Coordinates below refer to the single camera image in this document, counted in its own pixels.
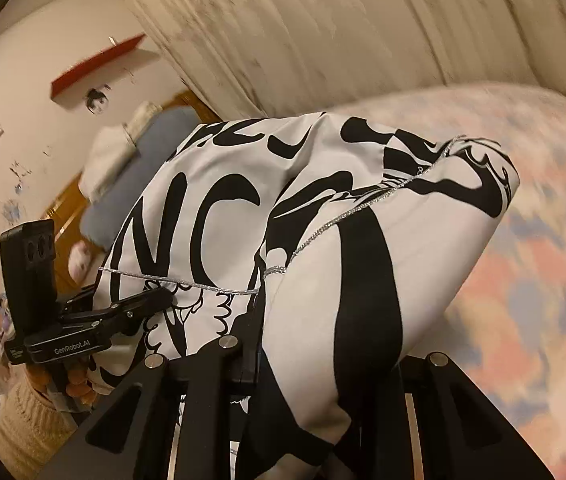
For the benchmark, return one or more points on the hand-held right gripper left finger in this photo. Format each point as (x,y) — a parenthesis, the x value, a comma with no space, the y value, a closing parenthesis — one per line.
(248,360)

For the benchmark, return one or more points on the person's left hand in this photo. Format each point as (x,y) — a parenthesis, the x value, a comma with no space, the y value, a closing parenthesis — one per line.
(78,382)

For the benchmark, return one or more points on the white black printed jacket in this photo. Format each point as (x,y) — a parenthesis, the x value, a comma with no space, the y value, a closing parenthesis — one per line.
(223,210)

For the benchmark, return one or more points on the red edged wall shelf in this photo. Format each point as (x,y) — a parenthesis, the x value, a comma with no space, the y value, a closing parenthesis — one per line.
(113,67)

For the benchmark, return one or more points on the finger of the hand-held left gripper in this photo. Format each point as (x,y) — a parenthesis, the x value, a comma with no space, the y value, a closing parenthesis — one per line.
(80,299)
(133,307)

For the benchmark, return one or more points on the blue pillow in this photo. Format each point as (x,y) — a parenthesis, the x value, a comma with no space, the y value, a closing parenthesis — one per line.
(163,135)

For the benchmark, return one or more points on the pink round object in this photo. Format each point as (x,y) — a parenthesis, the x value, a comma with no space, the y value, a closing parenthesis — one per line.
(83,260)

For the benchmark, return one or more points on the pastel patterned bed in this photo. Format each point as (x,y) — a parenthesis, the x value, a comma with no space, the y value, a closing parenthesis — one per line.
(538,260)

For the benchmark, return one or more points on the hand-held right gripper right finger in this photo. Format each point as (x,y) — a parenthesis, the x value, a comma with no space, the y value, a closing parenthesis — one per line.
(443,385)

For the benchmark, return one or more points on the cream patterned curtain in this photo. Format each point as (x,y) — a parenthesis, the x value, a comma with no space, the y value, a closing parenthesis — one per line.
(338,25)

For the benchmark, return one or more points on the small wall decals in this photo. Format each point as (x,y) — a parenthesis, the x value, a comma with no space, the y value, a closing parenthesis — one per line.
(13,200)

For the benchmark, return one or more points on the white folded cloth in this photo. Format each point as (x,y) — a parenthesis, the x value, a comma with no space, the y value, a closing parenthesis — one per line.
(108,155)

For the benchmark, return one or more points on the black wall sticker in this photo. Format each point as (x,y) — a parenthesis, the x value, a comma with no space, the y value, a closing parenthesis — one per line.
(98,100)

